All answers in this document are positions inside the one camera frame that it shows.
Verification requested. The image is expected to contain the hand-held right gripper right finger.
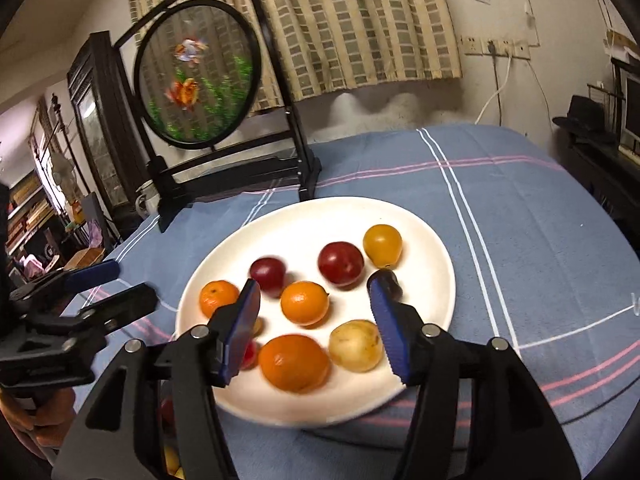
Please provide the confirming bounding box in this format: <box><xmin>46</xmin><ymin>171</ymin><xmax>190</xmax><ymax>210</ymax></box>
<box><xmin>366</xmin><ymin>269</ymin><xmax>583</xmax><ymax>480</ymax></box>

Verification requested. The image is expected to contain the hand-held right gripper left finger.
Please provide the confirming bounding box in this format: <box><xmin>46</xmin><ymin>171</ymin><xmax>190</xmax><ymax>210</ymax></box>
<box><xmin>52</xmin><ymin>277</ymin><xmax>262</xmax><ymax>480</ymax></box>

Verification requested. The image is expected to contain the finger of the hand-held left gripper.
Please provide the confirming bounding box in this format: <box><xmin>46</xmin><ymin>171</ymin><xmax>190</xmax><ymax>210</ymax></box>
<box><xmin>10</xmin><ymin>259</ymin><xmax>121</xmax><ymax>313</ymax></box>
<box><xmin>27</xmin><ymin>282</ymin><xmax>159</xmax><ymax>343</ymax></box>

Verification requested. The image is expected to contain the large yellow pear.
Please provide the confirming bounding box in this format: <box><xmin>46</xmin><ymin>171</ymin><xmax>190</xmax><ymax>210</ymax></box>
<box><xmin>328</xmin><ymin>320</ymin><xmax>385</xmax><ymax>374</ymax></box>

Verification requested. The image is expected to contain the small orange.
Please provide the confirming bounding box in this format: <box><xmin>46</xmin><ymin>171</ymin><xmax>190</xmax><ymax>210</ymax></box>
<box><xmin>280</xmin><ymin>281</ymin><xmax>331</xmax><ymax>326</ymax></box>
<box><xmin>199</xmin><ymin>280</ymin><xmax>241</xmax><ymax>318</ymax></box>

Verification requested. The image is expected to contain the large orange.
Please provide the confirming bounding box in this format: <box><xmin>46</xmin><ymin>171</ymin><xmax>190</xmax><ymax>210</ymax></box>
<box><xmin>258</xmin><ymin>334</ymin><xmax>331</xmax><ymax>393</ymax></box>

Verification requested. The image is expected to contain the large red plum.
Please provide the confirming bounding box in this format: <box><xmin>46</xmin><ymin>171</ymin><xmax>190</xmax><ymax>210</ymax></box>
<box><xmin>317</xmin><ymin>241</ymin><xmax>365</xmax><ymax>288</ymax></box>

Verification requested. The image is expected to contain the small yellow-orange fruit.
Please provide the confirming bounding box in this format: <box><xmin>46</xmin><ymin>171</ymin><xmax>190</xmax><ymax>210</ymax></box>
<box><xmin>362</xmin><ymin>224</ymin><xmax>403</xmax><ymax>269</ymax></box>

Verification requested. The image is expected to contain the white oval plate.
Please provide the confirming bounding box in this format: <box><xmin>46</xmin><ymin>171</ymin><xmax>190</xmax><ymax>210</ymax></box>
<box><xmin>172</xmin><ymin>197</ymin><xmax>457</xmax><ymax>428</ymax></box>

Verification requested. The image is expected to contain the person's left hand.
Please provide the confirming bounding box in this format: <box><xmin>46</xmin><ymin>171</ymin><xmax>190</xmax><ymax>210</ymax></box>
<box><xmin>0</xmin><ymin>389</ymin><xmax>77</xmax><ymax>461</ymax></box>

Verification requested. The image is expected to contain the wooden bookshelf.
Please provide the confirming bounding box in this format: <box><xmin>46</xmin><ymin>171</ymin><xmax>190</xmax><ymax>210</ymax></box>
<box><xmin>5</xmin><ymin>170</ymin><xmax>56</xmax><ymax>256</ymax></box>

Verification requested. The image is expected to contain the white kettle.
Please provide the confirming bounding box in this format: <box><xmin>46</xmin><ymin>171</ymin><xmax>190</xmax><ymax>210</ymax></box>
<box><xmin>135</xmin><ymin>180</ymin><xmax>161</xmax><ymax>218</ymax></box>

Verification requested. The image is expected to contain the white standing fan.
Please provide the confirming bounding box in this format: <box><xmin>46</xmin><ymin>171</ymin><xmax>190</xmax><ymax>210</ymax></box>
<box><xmin>50</xmin><ymin>152</ymin><xmax>76</xmax><ymax>196</ymax></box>

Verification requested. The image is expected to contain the blue plaid tablecloth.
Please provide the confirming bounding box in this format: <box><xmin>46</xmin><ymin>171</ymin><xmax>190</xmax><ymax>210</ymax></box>
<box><xmin>50</xmin><ymin>124</ymin><xmax>640</xmax><ymax>480</ymax></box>

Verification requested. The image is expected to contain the dark coat stand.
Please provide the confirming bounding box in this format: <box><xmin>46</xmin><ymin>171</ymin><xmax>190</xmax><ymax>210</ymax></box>
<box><xmin>47</xmin><ymin>92</ymin><xmax>68</xmax><ymax>161</ymax></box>

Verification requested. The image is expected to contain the dark wooden framed cabinet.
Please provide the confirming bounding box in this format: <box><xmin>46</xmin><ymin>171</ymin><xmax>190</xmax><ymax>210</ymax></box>
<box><xmin>66</xmin><ymin>31</ymin><xmax>151</xmax><ymax>216</ymax></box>

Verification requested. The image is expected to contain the round goldfish screen on stand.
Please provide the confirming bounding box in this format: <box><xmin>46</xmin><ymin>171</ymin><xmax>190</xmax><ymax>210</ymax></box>
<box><xmin>112</xmin><ymin>0</ymin><xmax>323</xmax><ymax>233</ymax></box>

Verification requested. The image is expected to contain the black side desk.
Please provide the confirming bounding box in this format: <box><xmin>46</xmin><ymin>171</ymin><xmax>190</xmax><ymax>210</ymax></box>
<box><xmin>555</xmin><ymin>130</ymin><xmax>640</xmax><ymax>251</ymax></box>

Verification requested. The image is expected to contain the black hat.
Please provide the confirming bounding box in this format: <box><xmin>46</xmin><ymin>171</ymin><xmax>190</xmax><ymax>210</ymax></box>
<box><xmin>552</xmin><ymin>95</ymin><xmax>618</xmax><ymax>143</ymax></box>

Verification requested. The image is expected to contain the beige checked curtain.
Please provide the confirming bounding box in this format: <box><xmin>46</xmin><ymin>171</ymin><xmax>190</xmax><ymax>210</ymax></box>
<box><xmin>125</xmin><ymin>0</ymin><xmax>463</xmax><ymax>116</ymax></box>

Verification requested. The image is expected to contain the computer monitor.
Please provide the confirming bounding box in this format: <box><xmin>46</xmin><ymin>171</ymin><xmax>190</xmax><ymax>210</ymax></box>
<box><xmin>617</xmin><ymin>65</ymin><xmax>640</xmax><ymax>156</ymax></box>

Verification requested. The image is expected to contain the white power cable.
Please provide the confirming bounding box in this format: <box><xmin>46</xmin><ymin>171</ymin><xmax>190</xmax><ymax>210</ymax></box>
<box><xmin>474</xmin><ymin>52</ymin><xmax>513</xmax><ymax>126</ymax></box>

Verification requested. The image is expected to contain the wall socket strip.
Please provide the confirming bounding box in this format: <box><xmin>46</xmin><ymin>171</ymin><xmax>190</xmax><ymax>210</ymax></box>
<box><xmin>482</xmin><ymin>37</ymin><xmax>531</xmax><ymax>61</ymax></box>

